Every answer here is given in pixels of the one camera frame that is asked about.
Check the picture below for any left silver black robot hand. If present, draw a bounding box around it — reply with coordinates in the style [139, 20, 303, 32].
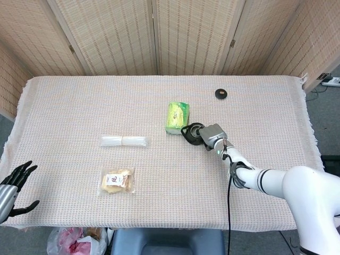
[0, 160, 40, 224]

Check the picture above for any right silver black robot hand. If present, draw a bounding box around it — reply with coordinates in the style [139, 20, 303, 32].
[195, 123, 226, 151]

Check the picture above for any black teapot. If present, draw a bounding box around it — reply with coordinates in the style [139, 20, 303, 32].
[180, 122, 208, 146]

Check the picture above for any plastic bag with red contents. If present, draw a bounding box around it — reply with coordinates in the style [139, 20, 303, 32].
[47, 227, 108, 255]

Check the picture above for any snack packet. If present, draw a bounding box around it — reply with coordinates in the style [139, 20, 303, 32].
[98, 167, 137, 197]

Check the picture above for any pale woven tablecloth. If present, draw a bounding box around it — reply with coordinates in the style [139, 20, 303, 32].
[0, 75, 335, 231]

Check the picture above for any blue chair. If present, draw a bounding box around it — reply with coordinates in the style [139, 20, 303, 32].
[110, 228, 226, 255]

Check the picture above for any black box on floor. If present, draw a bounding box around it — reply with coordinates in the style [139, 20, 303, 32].
[320, 155, 340, 176]

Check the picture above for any white power strip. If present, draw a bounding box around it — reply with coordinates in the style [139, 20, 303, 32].
[321, 76, 340, 86]

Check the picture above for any woven bamboo folding screen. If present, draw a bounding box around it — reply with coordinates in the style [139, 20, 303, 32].
[0, 0, 340, 123]

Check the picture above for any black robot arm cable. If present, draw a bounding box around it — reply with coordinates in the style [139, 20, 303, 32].
[225, 169, 235, 255]

